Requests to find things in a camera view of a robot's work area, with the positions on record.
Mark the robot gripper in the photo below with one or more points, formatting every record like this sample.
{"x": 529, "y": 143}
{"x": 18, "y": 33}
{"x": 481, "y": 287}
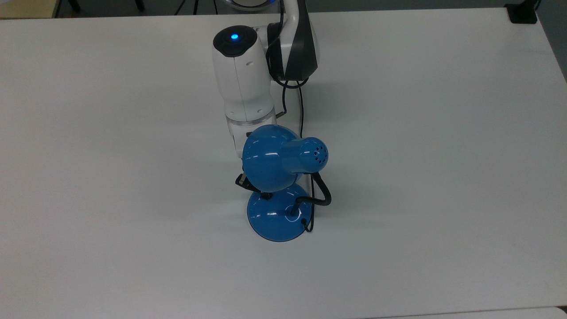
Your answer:
{"x": 234, "y": 137}

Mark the blue gooseneck desk lamp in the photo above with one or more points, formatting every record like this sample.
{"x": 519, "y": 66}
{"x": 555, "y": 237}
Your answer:
{"x": 270, "y": 159}

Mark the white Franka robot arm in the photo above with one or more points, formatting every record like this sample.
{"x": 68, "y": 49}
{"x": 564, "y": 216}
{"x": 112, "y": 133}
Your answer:
{"x": 241, "y": 75}

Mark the black chair leg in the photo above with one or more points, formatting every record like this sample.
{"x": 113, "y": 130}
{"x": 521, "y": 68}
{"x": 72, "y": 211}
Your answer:
{"x": 139, "y": 4}
{"x": 74, "y": 5}

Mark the yellowish wooden board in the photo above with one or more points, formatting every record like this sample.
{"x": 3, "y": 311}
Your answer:
{"x": 26, "y": 8}

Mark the black table clamp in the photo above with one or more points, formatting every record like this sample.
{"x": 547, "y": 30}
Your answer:
{"x": 522, "y": 13}

